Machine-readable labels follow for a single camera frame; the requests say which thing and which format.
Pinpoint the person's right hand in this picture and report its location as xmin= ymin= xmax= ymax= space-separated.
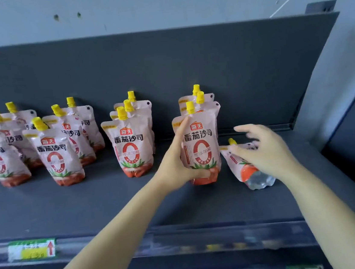
xmin=225 ymin=118 xmax=301 ymax=188

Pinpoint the person's left hand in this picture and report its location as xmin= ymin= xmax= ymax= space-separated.
xmin=145 ymin=114 xmax=214 ymax=196

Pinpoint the dark blue shelf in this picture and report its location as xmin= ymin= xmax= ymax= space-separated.
xmin=0 ymin=0 xmax=355 ymax=269

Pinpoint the person's right forearm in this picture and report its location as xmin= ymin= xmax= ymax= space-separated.
xmin=277 ymin=156 xmax=355 ymax=269

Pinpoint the person's left forearm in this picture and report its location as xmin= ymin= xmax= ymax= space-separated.
xmin=17 ymin=175 xmax=185 ymax=269

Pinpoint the row of yellow lid jars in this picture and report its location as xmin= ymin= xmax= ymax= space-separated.
xmin=178 ymin=233 xmax=282 ymax=262

